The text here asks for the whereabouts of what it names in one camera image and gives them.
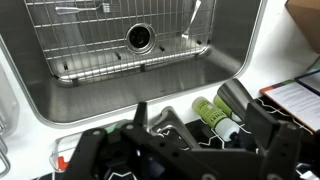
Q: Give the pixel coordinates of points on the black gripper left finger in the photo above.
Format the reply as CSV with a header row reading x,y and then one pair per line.
x,y
93,150

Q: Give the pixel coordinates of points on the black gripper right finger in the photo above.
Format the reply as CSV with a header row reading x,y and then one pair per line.
x,y
283,146

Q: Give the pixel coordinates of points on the running water stream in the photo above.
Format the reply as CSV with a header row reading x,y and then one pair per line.
x,y
193,16

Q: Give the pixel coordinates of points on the clear sponge holder tray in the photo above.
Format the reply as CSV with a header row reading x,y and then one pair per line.
x,y
66,146

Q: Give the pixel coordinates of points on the green sponge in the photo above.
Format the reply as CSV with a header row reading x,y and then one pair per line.
x,y
116,127

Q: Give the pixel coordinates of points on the small white orange scrubber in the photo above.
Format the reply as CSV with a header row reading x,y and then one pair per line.
x,y
62,164

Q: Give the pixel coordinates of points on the white booklet with coloured edge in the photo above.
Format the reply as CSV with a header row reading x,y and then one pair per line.
x,y
293,100

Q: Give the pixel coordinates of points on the dark framed white card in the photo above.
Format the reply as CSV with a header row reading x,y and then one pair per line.
x,y
313,83

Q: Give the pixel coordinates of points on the brushed steel gooseneck faucet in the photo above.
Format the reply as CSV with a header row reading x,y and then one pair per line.
x,y
233,96

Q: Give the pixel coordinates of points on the stainless steel sink basin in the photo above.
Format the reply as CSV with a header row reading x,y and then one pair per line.
x,y
133,90

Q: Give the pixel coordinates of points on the short green soap bottle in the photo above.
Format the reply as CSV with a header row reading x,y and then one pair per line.
x,y
221,105

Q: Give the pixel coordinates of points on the tall green soap bottle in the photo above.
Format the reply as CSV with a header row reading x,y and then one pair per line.
x,y
210,113

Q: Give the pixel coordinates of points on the round sink drain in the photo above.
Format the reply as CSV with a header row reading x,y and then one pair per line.
x,y
140,37

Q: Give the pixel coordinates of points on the large brown cardboard box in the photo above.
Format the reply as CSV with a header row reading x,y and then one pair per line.
x,y
306,20

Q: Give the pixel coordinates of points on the silver metal fork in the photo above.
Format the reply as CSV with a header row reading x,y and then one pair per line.
x,y
66,10

